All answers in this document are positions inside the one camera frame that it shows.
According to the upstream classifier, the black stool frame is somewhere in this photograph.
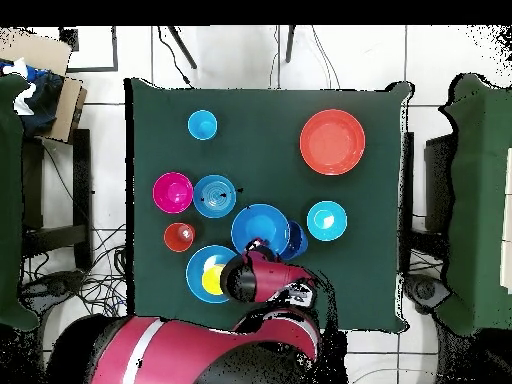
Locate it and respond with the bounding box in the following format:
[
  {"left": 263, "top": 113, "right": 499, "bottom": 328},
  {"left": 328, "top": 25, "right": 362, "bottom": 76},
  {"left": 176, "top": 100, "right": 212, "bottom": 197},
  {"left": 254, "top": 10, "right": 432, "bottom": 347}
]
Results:
[{"left": 21, "top": 127, "right": 93, "bottom": 273}]

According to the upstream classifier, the light blue plastic cup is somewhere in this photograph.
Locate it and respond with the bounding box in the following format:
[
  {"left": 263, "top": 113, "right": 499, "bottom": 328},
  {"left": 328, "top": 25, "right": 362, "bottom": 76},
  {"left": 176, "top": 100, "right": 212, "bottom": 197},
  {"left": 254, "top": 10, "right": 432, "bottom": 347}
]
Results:
[{"left": 186, "top": 109, "right": 219, "bottom": 142}]

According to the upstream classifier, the black box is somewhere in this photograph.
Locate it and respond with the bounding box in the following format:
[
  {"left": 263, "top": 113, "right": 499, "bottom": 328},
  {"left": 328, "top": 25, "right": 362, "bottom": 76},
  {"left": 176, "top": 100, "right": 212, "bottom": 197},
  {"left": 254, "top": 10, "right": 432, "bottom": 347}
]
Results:
[{"left": 424, "top": 133, "right": 455, "bottom": 233}]

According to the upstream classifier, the brown cardboard box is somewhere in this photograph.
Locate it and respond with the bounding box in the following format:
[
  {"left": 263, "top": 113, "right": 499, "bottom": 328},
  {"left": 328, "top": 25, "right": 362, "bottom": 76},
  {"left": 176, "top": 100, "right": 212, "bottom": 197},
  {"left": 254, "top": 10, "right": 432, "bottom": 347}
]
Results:
[{"left": 0, "top": 29, "right": 88, "bottom": 143}]

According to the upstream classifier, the orange plastic cup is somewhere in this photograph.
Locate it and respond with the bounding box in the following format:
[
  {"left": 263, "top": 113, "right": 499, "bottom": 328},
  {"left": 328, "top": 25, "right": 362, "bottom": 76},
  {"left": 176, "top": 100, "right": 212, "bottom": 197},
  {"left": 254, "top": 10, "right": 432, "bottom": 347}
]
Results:
[{"left": 163, "top": 222, "right": 197, "bottom": 254}]

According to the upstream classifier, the black tripod leg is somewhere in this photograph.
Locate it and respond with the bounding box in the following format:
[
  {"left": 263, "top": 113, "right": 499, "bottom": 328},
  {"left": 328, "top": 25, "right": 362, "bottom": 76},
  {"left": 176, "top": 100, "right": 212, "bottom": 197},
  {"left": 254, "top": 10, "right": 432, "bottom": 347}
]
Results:
[
  {"left": 284, "top": 25, "right": 296, "bottom": 64},
  {"left": 167, "top": 25, "right": 198, "bottom": 70}
]

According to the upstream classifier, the large orange plastic bowl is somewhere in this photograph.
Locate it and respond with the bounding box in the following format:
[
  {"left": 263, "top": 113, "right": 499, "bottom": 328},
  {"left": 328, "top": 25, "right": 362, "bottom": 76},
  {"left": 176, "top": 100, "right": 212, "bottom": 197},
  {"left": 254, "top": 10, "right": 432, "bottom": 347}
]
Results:
[{"left": 299, "top": 108, "right": 367, "bottom": 177}]

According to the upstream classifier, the large blue plastic bowl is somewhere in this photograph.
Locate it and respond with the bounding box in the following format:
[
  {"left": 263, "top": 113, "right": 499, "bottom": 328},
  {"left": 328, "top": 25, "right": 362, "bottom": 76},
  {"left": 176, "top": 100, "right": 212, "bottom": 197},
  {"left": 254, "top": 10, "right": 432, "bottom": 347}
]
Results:
[
  {"left": 185, "top": 244, "right": 240, "bottom": 304},
  {"left": 230, "top": 203, "right": 292, "bottom": 257}
]

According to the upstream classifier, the blue flat-bottomed ringed bowl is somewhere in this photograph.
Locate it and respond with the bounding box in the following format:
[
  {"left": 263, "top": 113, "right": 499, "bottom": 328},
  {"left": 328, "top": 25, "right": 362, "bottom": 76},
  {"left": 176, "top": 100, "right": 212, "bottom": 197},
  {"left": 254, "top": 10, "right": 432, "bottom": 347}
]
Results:
[{"left": 192, "top": 174, "right": 238, "bottom": 220}]

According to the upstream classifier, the black equipment base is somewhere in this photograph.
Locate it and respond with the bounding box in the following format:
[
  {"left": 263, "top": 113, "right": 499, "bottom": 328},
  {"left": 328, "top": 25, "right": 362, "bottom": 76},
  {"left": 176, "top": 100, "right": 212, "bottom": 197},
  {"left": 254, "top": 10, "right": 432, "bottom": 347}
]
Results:
[
  {"left": 403, "top": 273, "right": 451, "bottom": 315},
  {"left": 19, "top": 269, "right": 87, "bottom": 309}
]

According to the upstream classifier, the green cloth side table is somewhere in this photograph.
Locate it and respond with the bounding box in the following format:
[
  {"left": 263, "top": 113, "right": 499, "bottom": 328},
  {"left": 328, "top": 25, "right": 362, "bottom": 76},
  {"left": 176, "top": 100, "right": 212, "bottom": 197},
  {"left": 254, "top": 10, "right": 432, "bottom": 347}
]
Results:
[
  {"left": 439, "top": 73, "right": 512, "bottom": 337},
  {"left": 0, "top": 73, "right": 41, "bottom": 331}
]

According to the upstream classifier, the dark green tablecloth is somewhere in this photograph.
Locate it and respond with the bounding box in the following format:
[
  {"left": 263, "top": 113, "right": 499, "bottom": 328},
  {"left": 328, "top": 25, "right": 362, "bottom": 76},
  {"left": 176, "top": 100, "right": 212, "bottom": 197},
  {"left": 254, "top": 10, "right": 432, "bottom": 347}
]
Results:
[{"left": 124, "top": 77, "right": 413, "bottom": 335}]

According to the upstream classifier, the black floor frame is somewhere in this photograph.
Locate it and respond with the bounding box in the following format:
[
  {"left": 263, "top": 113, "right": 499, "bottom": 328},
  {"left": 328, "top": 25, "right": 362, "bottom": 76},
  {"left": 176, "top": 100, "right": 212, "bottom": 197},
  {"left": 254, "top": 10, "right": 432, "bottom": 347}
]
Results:
[{"left": 59, "top": 25, "right": 119, "bottom": 74}]

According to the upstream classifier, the blue and white cloth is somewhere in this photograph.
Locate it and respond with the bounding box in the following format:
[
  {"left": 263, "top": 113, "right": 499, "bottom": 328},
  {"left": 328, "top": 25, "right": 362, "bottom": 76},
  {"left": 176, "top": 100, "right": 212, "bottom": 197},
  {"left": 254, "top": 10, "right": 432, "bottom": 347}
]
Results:
[{"left": 0, "top": 57, "right": 65, "bottom": 137}]

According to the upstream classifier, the yellow plastic cup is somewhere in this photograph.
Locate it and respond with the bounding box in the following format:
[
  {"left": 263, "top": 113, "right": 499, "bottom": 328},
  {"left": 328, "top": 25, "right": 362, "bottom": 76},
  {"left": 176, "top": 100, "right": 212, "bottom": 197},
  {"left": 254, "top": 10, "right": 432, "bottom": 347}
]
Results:
[{"left": 200, "top": 263, "right": 227, "bottom": 296}]

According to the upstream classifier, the black cable tangle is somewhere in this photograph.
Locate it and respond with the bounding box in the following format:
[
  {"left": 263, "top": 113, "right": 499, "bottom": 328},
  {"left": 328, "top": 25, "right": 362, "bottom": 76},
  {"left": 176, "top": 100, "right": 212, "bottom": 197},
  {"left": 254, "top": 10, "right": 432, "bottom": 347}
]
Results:
[{"left": 23, "top": 223, "right": 129, "bottom": 321}]

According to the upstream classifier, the small cyan plastic bowl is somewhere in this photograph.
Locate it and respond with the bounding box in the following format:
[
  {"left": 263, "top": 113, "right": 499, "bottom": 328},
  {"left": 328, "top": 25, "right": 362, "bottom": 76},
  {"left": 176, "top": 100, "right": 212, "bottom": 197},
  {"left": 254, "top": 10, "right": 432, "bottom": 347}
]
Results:
[{"left": 306, "top": 200, "right": 349, "bottom": 243}]

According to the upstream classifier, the dark blue plastic bowl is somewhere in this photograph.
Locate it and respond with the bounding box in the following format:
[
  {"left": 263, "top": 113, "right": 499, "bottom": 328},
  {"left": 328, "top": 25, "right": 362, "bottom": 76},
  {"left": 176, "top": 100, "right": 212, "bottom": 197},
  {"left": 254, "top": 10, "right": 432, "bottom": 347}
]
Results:
[{"left": 281, "top": 220, "right": 310, "bottom": 262}]

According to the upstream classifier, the pink plastic bowl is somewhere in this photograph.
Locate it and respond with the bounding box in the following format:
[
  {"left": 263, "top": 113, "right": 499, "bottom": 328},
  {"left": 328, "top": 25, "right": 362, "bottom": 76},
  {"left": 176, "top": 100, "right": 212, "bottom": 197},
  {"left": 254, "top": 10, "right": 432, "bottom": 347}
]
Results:
[{"left": 152, "top": 171, "right": 195, "bottom": 215}]

